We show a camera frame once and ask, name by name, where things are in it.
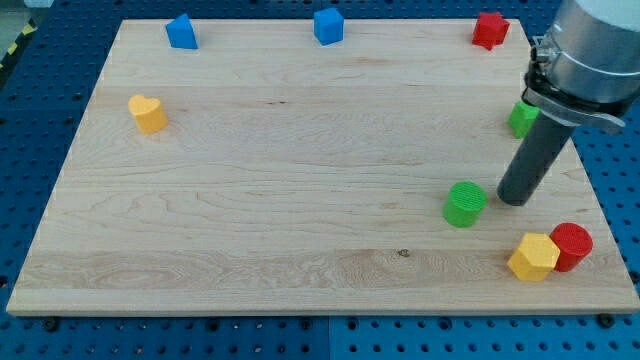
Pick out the yellow heart block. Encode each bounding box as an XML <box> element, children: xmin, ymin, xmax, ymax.
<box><xmin>128</xmin><ymin>94</ymin><xmax>169</xmax><ymax>134</ymax></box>

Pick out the yellow hexagon block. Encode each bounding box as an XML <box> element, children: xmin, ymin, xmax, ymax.
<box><xmin>507</xmin><ymin>233</ymin><xmax>560</xmax><ymax>282</ymax></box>

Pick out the green block behind arm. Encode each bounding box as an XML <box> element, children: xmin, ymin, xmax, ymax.
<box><xmin>507</xmin><ymin>100</ymin><xmax>539</xmax><ymax>139</ymax></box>

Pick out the light wooden board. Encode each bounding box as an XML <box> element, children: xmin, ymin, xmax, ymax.
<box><xmin>7</xmin><ymin>19</ymin><xmax>639</xmax><ymax>317</ymax></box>

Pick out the blue triangle block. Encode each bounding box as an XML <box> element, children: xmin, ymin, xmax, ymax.
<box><xmin>165</xmin><ymin>13</ymin><xmax>199</xmax><ymax>50</ymax></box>

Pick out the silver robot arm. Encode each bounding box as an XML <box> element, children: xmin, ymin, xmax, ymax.
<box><xmin>522</xmin><ymin>0</ymin><xmax>639</xmax><ymax>134</ymax></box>

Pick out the red cylinder block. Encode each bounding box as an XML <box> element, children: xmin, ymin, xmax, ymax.
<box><xmin>550</xmin><ymin>222</ymin><xmax>593</xmax><ymax>272</ymax></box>

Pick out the blue cube block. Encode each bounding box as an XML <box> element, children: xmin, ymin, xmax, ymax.
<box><xmin>313</xmin><ymin>7</ymin><xmax>344</xmax><ymax>46</ymax></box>

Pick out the red star block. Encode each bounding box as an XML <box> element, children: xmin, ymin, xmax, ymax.
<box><xmin>472</xmin><ymin>12</ymin><xmax>510</xmax><ymax>51</ymax></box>

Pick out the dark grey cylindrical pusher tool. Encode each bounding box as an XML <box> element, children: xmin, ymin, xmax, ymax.
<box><xmin>497</xmin><ymin>113</ymin><xmax>577</xmax><ymax>206</ymax></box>

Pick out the green cylinder block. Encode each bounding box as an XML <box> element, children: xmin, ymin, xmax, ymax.
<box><xmin>443</xmin><ymin>181</ymin><xmax>488</xmax><ymax>228</ymax></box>

